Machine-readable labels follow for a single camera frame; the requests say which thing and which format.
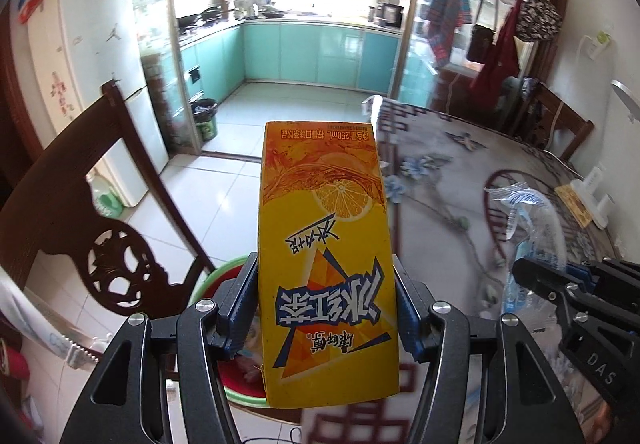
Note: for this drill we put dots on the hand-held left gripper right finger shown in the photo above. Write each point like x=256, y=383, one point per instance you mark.
x=407, y=319

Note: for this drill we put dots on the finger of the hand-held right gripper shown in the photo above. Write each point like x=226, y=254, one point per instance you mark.
x=617, y=281
x=545, y=281

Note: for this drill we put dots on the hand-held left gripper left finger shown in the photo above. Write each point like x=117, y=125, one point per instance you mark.
x=240, y=314

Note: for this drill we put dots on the clear plastic bag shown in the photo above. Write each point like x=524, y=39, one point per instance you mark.
x=530, y=224

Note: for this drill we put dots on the green red plastic basin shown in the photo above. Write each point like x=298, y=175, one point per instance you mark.
x=245, y=394

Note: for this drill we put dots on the yellow drink carton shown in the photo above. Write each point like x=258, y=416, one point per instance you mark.
x=325, y=234

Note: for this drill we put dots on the black green trash bin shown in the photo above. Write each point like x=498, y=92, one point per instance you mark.
x=206, y=124

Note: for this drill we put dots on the yellow patterned placemat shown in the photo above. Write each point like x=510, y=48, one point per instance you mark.
x=572, y=204

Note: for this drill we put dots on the grey patterned tablecloth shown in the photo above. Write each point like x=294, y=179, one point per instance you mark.
x=450, y=174

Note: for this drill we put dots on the brown wooden chair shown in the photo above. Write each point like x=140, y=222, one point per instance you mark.
x=575, y=124

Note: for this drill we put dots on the green plastic bottle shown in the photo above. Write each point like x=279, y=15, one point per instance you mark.
x=105, y=199

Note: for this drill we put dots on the dark carved wooden chair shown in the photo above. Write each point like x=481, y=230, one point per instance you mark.
x=65, y=224

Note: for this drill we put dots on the red hanging garment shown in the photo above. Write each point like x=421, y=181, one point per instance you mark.
x=495, y=64

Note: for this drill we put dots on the small black bag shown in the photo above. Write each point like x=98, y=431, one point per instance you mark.
x=481, y=44

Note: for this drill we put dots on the black white patterned bag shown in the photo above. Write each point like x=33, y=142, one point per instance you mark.
x=537, y=14

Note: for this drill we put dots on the turquoise kitchen cabinets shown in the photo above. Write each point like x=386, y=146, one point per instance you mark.
x=300, y=49

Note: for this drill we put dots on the plaid hanging cloth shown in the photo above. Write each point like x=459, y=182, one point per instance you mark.
x=447, y=9

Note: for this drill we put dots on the white refrigerator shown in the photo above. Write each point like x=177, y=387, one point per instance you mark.
x=90, y=49

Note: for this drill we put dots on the black kitchen appliance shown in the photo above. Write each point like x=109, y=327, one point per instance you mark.
x=390, y=14

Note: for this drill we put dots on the white wall socket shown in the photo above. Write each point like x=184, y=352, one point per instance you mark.
x=600, y=46

